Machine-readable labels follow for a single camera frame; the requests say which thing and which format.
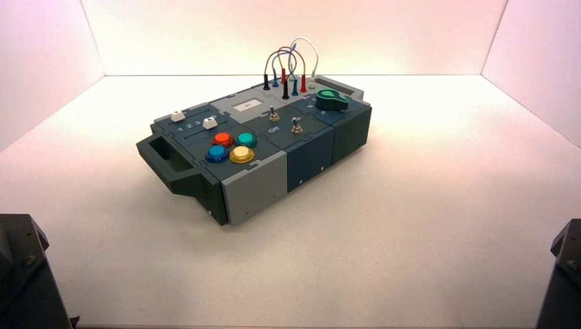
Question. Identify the grey and blue task box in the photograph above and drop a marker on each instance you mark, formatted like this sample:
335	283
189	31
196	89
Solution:
254	181

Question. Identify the yellow round push button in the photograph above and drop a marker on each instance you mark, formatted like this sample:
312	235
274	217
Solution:
241	154

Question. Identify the teal round push button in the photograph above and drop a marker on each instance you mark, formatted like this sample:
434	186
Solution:
246	139

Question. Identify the white label display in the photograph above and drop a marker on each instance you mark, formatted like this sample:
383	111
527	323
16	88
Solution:
249	106

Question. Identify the red round push button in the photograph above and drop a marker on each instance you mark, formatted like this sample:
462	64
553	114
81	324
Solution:
223	139

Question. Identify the blue round push button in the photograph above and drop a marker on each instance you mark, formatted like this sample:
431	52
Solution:
216	153

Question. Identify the green rotary knob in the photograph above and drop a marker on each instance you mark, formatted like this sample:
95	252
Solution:
331	100

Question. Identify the white slider knob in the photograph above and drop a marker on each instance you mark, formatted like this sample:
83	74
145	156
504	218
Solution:
209	122
178	116

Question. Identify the metal toggle switch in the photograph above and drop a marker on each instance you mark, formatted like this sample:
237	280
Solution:
296	127
273	115

